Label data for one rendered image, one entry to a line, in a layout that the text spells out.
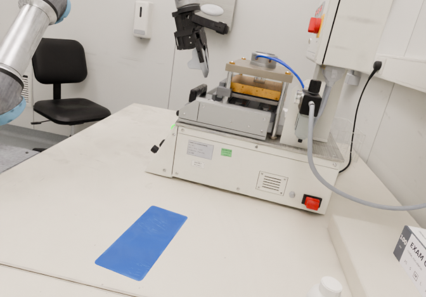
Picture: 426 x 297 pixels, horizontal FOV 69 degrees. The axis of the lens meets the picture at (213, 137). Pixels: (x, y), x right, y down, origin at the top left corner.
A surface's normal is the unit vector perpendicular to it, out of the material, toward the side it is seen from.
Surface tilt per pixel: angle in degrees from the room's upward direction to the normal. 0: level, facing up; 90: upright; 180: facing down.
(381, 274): 0
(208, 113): 90
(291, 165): 90
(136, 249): 0
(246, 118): 90
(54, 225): 0
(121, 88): 90
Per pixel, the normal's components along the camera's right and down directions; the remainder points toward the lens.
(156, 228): 0.16, -0.93
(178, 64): -0.13, 0.30
